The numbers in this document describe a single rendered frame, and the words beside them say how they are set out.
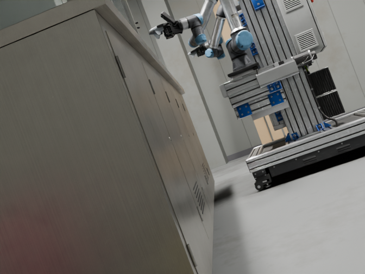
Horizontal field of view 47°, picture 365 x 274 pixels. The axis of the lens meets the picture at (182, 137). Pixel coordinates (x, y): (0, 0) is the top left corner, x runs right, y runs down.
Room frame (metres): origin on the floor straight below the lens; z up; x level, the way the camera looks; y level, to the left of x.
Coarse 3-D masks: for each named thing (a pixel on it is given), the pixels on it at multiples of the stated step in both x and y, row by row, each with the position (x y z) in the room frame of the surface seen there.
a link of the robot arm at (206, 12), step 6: (204, 0) 2.98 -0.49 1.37; (210, 0) 2.92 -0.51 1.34; (216, 0) 2.93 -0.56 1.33; (204, 6) 2.92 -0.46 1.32; (210, 6) 2.92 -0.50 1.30; (204, 12) 2.91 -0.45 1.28; (210, 12) 2.93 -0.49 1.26; (204, 18) 2.90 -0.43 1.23; (204, 24) 2.91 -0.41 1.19; (204, 30) 2.92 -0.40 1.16; (192, 42) 2.87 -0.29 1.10
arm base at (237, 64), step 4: (236, 56) 2.93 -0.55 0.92; (240, 56) 2.92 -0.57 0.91; (244, 56) 2.93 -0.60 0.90; (232, 60) 2.96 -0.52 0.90; (236, 60) 2.93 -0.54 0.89; (240, 60) 2.92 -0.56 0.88; (244, 60) 2.91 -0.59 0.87; (248, 60) 2.93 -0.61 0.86; (232, 64) 2.97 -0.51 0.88; (236, 64) 2.93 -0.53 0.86; (240, 64) 2.91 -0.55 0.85; (244, 64) 2.90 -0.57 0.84; (248, 64) 2.91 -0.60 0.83; (232, 68) 2.98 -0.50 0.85; (236, 68) 2.93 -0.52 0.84; (240, 68) 2.91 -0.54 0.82
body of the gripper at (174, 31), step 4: (168, 24) 2.72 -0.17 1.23; (172, 24) 2.75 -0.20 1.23; (176, 24) 2.75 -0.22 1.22; (180, 24) 2.74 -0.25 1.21; (164, 28) 2.73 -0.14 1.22; (168, 28) 2.73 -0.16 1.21; (172, 28) 2.72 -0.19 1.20; (176, 28) 2.75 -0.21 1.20; (180, 28) 2.75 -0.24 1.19; (164, 32) 2.77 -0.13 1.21; (168, 32) 2.72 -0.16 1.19; (172, 32) 2.74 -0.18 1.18; (176, 32) 2.74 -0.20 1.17; (180, 32) 2.76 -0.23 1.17; (168, 36) 2.75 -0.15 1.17; (172, 36) 2.78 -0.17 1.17
